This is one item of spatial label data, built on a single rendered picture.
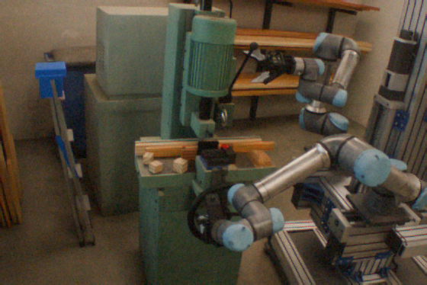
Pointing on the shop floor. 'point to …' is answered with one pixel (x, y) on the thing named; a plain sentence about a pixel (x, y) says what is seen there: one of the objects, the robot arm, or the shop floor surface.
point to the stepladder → (50, 90)
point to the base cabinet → (181, 248)
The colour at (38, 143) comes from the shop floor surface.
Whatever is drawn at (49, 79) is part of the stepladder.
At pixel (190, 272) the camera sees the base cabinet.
